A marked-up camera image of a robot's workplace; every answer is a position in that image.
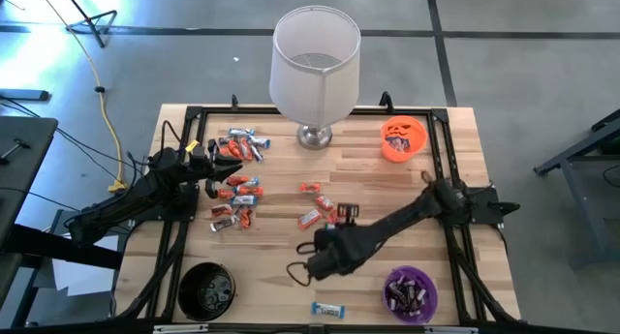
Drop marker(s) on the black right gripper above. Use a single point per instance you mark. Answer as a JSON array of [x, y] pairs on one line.
[[346, 223]]

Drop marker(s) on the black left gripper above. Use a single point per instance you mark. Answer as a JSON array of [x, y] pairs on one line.
[[201, 168]]

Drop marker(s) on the blue white candy bar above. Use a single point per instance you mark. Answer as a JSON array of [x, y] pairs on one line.
[[252, 182], [243, 200], [328, 311], [399, 146], [259, 142], [390, 138], [241, 131]]

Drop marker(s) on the purple plastic bucket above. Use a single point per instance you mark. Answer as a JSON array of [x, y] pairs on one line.
[[432, 288]]

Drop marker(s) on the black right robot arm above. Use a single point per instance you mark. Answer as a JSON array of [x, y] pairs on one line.
[[387, 232]]

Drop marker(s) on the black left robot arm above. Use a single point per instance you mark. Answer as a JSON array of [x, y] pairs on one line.
[[126, 203]]

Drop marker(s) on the black table clamp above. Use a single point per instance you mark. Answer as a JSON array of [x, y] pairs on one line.
[[386, 100], [235, 100]]

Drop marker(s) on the orange pumpkin bucket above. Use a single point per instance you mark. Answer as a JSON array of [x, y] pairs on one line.
[[407, 157]]

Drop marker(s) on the silver lamp with white shade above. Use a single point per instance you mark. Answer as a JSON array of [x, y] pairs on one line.
[[315, 82]]

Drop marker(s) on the black plastic bucket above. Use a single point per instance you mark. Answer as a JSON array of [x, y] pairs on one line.
[[206, 293]]

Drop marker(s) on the white paper sheets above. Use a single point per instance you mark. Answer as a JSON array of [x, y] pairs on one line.
[[82, 281]]

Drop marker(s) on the dark grey side table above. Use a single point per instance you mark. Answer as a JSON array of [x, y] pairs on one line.
[[24, 189]]

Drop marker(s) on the black metal stand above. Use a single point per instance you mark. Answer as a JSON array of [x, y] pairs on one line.
[[87, 18]]

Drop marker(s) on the black flat bar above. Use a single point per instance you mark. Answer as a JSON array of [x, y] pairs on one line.
[[24, 95]]

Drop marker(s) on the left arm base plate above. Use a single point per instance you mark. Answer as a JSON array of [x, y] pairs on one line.
[[189, 210]]

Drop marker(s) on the black aluminium table frame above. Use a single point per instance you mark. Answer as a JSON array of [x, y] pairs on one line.
[[232, 111]]

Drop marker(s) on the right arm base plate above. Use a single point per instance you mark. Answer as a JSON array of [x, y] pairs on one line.
[[484, 214]]

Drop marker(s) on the white frame label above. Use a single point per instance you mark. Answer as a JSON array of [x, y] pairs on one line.
[[450, 330], [179, 328]]

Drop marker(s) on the black frame beam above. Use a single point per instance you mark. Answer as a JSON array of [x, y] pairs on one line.
[[58, 247]]

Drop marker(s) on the grey metal cart frame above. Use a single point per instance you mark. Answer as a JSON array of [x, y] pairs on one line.
[[576, 151]]

